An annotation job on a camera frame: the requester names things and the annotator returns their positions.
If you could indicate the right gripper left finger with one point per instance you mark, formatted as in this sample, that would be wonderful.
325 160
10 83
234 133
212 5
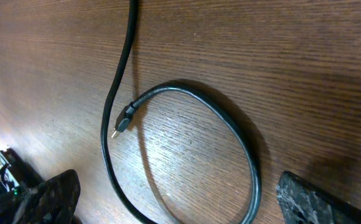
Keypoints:
53 201

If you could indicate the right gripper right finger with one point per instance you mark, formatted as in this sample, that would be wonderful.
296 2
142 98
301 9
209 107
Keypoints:
302 202

